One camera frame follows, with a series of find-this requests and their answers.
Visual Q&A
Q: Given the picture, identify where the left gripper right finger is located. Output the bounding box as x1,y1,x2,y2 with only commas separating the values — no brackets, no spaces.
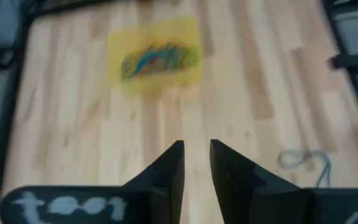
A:
209,139,358,224

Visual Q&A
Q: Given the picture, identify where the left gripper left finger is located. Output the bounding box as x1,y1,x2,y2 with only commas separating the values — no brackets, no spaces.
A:
0,139,185,224

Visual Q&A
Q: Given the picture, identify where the teal rubber band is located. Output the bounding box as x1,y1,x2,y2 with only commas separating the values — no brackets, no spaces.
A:
276,149,333,189
134,44,180,74

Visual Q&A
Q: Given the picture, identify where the yellow translucent plastic bin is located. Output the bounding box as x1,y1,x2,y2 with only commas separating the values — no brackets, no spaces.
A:
106,15,204,94

